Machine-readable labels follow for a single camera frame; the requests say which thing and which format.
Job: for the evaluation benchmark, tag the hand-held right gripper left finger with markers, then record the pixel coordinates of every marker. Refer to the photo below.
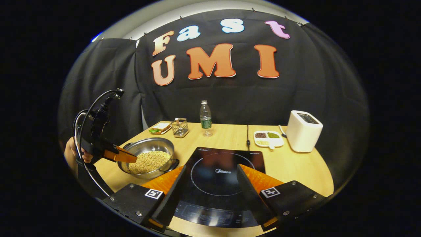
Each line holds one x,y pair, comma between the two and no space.
171,200

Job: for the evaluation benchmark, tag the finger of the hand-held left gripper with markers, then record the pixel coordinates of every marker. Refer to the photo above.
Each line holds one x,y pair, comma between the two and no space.
123,156

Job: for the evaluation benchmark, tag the sandwich on white plate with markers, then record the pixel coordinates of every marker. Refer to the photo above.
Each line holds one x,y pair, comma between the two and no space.
160,127

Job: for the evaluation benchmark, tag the white divided dish of beans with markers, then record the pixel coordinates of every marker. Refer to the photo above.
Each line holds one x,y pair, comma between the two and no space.
268,140

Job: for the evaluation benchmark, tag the black backdrop cloth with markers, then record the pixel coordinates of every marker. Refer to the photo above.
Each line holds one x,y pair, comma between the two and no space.
230,95

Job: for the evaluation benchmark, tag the black induction cooktop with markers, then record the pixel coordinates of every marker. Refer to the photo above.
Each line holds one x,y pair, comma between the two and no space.
223,171

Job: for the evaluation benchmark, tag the clear plastic water bottle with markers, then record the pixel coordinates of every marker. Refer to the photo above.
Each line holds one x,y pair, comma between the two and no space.
206,120

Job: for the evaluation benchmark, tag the white toaster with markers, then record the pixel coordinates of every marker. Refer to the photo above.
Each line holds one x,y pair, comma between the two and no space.
301,135

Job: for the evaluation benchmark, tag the steel pot of beans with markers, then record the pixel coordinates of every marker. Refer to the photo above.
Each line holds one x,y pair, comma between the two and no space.
149,161

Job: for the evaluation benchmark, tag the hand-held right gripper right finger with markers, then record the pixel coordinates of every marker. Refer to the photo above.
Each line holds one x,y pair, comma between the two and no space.
251,197

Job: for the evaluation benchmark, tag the metal mesh holder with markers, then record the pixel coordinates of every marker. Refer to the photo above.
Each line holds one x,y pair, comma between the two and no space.
181,130

